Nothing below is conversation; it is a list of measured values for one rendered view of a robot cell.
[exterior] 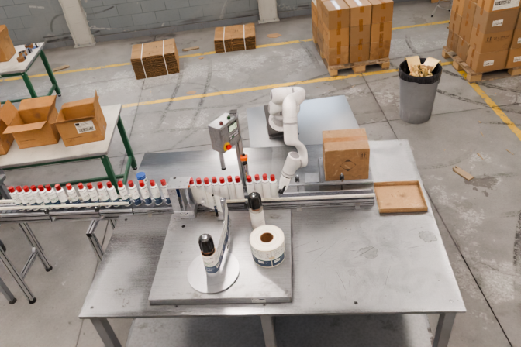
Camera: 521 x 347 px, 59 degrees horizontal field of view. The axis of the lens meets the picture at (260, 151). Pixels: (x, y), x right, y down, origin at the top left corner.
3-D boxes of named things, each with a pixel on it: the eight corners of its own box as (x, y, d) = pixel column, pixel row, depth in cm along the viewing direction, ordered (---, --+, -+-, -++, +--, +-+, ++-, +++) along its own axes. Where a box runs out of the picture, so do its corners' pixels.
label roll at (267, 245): (289, 262, 266) (288, 246, 257) (256, 270, 264) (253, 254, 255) (281, 238, 282) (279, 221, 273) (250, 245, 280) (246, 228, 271)
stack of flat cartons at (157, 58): (136, 80, 665) (129, 60, 646) (137, 63, 708) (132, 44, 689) (180, 72, 669) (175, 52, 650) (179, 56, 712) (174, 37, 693)
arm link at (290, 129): (300, 119, 296) (301, 165, 302) (280, 122, 288) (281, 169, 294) (308, 121, 289) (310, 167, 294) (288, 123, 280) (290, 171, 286)
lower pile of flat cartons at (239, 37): (215, 53, 708) (212, 40, 695) (216, 39, 751) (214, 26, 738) (257, 49, 706) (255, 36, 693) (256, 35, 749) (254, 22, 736)
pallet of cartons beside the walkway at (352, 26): (391, 68, 614) (395, 2, 560) (329, 77, 612) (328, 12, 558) (364, 33, 710) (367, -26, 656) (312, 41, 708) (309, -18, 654)
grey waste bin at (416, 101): (401, 128, 505) (407, 79, 467) (390, 108, 539) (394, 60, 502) (440, 124, 505) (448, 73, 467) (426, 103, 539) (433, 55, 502)
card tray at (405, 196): (379, 213, 296) (379, 208, 294) (373, 186, 317) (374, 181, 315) (427, 211, 293) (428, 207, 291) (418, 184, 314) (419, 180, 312)
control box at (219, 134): (212, 149, 293) (207, 125, 282) (229, 135, 303) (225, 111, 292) (224, 154, 288) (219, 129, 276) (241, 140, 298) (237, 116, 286)
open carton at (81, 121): (60, 154, 396) (43, 118, 373) (70, 123, 436) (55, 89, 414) (105, 146, 399) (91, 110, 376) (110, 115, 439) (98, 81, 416)
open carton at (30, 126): (10, 159, 399) (-10, 124, 377) (28, 125, 441) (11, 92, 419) (61, 151, 400) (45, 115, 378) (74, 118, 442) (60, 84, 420)
